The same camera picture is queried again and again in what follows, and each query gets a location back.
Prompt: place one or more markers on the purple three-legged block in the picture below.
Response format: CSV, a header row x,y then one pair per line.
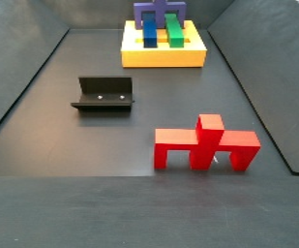
x,y
160,7

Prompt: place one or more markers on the yellow slotted board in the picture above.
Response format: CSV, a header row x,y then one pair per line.
x,y
163,56

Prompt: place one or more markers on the red three-legged block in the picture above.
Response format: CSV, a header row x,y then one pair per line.
x,y
203,141

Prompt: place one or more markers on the green rectangular block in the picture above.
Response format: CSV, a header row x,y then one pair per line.
x,y
174,30

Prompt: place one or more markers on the blue rectangular block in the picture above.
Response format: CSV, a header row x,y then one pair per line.
x,y
148,30

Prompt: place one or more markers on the black angle bracket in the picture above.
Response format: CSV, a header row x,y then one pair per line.
x,y
104,93

